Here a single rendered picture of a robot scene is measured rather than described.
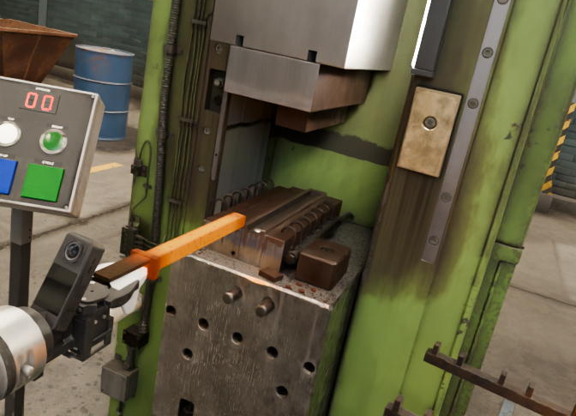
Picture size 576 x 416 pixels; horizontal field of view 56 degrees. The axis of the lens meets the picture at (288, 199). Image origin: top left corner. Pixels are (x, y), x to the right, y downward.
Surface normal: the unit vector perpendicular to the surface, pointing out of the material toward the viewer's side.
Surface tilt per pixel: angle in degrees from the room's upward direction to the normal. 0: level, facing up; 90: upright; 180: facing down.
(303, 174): 90
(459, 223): 90
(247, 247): 90
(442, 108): 90
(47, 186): 60
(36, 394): 0
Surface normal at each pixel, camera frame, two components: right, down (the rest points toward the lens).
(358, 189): -0.38, 0.21
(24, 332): 0.71, -0.55
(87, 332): 0.90, 0.29
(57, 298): -0.28, -0.28
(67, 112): 0.12, -0.21
